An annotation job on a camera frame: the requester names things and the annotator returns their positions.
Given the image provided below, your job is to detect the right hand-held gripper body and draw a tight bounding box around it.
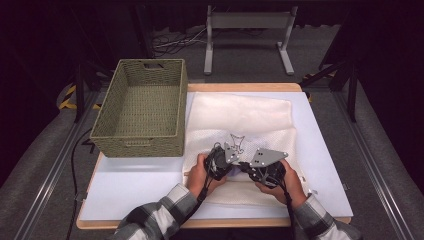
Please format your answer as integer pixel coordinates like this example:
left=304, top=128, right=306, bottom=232
left=248, top=148, right=290, bottom=188

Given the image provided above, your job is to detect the right hand-held gripper cable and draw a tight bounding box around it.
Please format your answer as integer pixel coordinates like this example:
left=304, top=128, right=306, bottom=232
left=273, top=179, right=298, bottom=240

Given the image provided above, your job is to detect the hand-held gripper cable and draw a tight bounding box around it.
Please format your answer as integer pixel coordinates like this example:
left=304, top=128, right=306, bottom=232
left=181, top=173, right=214, bottom=224
left=273, top=179, right=298, bottom=240

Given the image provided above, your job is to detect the person's left hand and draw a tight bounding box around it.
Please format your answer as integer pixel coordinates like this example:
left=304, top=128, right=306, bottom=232
left=185, top=153, right=228, bottom=198

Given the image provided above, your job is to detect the black floor cable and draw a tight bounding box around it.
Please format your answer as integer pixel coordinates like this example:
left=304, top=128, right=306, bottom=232
left=68, top=128, right=93, bottom=234

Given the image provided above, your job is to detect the cream mesh laundry bag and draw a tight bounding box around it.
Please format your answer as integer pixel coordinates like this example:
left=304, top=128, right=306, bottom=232
left=182, top=92, right=318, bottom=208

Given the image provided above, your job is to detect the metal floor rail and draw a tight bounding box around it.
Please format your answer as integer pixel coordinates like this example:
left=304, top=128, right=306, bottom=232
left=331, top=90, right=416, bottom=240
left=13, top=89, right=101, bottom=240

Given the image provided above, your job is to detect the green woven basket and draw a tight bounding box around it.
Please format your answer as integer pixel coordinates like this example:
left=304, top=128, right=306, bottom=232
left=89, top=58, right=189, bottom=158

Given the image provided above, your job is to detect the left hand-held gripper cable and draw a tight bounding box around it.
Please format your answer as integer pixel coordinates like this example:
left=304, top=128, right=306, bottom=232
left=181, top=173, right=214, bottom=224

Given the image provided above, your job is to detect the white table mat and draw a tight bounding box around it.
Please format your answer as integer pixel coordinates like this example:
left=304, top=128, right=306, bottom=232
left=79, top=91, right=354, bottom=222

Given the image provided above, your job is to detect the person's right hand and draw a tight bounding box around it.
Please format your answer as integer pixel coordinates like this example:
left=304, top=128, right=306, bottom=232
left=254, top=159, right=308, bottom=209

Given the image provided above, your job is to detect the grey metal stand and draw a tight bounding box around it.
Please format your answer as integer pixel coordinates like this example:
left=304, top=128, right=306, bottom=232
left=203, top=4, right=299, bottom=76

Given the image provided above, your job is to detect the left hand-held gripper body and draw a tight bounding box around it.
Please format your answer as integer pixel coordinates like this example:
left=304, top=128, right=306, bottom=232
left=203, top=141, right=242, bottom=182

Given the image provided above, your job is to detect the black metal stand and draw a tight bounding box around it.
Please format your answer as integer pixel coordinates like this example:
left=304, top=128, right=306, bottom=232
left=299, top=59, right=359, bottom=123
left=73, top=59, right=114, bottom=124

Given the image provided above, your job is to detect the yellow black hazard tape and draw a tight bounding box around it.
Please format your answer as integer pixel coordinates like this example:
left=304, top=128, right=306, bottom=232
left=301, top=70, right=337, bottom=103
left=58, top=84, right=102, bottom=111

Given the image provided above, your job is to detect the bundle of floor cables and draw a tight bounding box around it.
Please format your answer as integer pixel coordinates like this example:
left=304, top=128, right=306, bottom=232
left=152, top=27, right=208, bottom=57

